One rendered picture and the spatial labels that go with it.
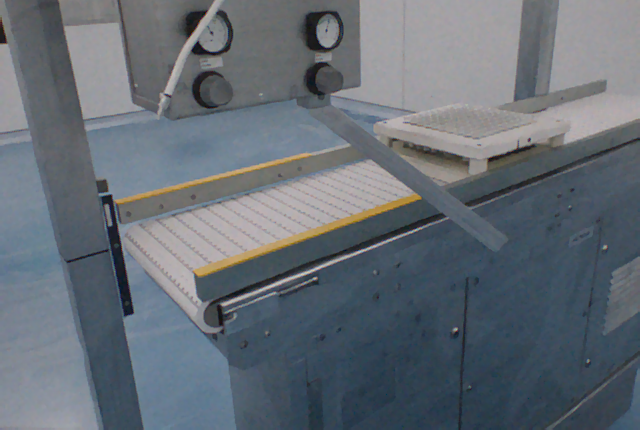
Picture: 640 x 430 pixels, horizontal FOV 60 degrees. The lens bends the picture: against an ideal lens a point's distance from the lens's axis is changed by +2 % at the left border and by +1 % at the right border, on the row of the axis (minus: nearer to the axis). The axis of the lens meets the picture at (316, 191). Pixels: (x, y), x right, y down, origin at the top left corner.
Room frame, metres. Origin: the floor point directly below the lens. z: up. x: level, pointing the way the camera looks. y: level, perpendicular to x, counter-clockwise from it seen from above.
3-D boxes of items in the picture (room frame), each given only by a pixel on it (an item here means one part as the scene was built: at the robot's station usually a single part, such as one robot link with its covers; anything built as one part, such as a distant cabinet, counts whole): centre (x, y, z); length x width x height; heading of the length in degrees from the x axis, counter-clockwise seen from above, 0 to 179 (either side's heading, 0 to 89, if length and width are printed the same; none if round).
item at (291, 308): (1.01, -0.34, 0.86); 1.30 x 0.29 x 0.10; 125
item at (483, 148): (0.97, -0.28, 0.98); 0.25 x 0.24 x 0.02; 35
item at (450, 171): (0.97, -0.28, 0.93); 0.24 x 0.24 x 0.02; 35
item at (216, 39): (0.49, 0.08, 1.20); 0.04 x 0.01 x 0.04; 125
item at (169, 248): (1.01, -0.34, 0.89); 1.35 x 0.25 x 0.05; 125
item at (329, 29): (0.56, -0.02, 1.19); 0.04 x 0.01 x 0.04; 125
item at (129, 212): (1.11, -0.25, 0.93); 1.32 x 0.02 x 0.03; 125
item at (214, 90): (0.48, 0.08, 1.15); 0.03 x 0.02 x 0.04; 125
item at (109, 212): (0.73, 0.30, 0.86); 0.02 x 0.01 x 0.20; 125
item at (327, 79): (0.55, -0.02, 1.15); 0.03 x 0.03 x 0.04; 35
